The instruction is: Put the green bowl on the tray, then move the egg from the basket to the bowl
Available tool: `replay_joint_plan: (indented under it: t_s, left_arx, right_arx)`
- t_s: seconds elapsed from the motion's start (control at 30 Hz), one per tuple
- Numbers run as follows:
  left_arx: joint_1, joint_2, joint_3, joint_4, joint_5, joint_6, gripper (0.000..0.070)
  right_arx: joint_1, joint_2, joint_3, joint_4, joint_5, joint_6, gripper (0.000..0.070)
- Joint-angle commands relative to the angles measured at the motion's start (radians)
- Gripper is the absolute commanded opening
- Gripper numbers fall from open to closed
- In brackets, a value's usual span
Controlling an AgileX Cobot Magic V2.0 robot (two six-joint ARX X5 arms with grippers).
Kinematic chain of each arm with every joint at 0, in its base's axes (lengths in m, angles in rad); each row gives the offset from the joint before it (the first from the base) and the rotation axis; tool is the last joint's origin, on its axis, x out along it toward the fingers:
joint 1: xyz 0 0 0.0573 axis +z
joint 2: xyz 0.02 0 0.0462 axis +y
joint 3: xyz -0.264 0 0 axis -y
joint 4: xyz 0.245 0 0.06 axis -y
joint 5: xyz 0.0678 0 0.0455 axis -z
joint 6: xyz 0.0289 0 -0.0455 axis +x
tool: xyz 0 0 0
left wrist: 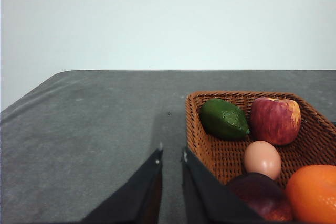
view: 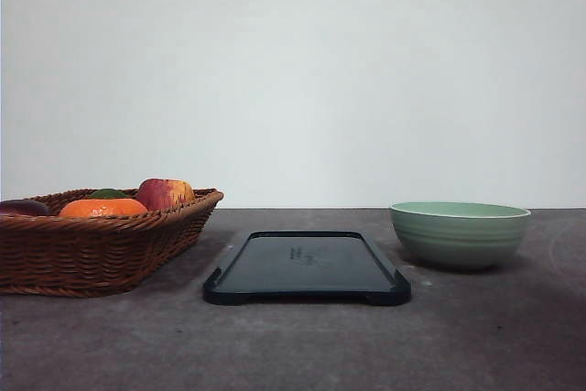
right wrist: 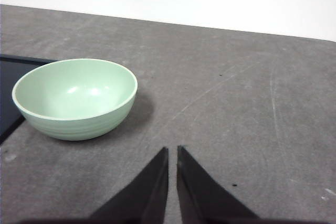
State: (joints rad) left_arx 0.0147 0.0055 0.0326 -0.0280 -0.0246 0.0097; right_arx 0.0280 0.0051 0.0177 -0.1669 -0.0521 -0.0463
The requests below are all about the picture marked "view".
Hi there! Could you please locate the brown wicker basket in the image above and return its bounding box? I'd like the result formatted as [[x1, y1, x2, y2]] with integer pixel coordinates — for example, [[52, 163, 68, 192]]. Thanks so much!
[[0, 188, 224, 298]]

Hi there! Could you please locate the dark purple fruit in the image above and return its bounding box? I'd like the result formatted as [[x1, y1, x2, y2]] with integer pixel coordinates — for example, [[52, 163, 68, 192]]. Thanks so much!
[[0, 200, 49, 216]]

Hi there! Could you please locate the dark green fruit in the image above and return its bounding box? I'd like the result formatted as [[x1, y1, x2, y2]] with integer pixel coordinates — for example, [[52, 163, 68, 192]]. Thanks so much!
[[87, 188, 131, 199]]

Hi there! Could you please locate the orange fruit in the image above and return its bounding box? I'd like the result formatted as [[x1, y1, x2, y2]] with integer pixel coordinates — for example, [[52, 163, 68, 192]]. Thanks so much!
[[59, 199, 149, 218]]

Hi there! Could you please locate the light green ceramic bowl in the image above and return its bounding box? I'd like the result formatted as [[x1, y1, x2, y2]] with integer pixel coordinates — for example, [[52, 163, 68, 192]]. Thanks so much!
[[390, 201, 531, 270]]

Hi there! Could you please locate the dark rectangular tray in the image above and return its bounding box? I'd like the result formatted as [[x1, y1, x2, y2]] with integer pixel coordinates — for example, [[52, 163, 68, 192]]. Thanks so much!
[[203, 231, 411, 306]]

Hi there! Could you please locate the red yellow apple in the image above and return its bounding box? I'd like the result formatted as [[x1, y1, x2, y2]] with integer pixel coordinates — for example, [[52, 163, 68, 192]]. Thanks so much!
[[136, 179, 195, 211]]

